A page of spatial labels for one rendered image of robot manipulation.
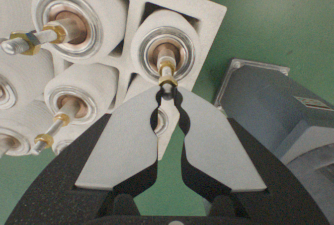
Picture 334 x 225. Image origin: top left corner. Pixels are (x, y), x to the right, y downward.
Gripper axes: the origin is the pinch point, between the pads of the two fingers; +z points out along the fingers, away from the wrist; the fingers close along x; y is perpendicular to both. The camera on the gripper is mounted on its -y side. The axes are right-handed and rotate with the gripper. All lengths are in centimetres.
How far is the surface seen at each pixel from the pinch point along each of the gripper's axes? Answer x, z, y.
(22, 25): -19.7, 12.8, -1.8
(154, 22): -1.7, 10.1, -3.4
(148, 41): -2.4, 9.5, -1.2
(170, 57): 0.4, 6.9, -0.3
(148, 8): -3.9, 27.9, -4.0
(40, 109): -25.2, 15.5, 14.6
